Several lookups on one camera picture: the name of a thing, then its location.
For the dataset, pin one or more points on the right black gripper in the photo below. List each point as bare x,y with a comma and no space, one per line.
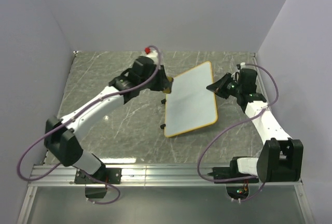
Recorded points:
218,87

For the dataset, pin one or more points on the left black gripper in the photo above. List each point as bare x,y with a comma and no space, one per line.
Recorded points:
163,81

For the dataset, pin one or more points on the yellow bone-shaped eraser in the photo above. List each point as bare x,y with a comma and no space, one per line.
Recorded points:
171,82

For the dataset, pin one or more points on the yellow-framed whiteboard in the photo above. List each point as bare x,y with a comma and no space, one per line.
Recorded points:
190,105

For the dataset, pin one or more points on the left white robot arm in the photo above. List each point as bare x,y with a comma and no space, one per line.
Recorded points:
65,133

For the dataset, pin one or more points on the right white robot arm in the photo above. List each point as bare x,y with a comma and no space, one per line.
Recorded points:
280,159

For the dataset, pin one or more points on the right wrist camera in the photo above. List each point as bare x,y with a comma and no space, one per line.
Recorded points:
236,74

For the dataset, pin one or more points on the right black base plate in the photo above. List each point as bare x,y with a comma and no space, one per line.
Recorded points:
220,175

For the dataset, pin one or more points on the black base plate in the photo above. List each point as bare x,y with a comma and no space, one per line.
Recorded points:
220,175
111,175

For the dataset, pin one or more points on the aluminium mounting rail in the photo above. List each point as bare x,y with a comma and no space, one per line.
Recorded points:
133,175

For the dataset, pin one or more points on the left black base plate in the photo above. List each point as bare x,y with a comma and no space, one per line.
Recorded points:
111,175

